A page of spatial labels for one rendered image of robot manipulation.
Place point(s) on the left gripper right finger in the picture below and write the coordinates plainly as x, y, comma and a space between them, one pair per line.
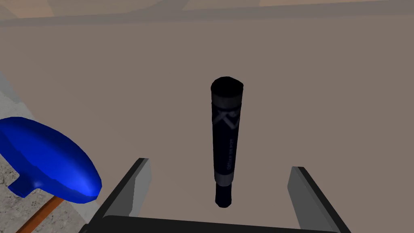
307, 200

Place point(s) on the black cylindrical bottle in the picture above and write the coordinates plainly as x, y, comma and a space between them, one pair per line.
225, 139

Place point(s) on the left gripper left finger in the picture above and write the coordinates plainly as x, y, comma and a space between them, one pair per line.
131, 189

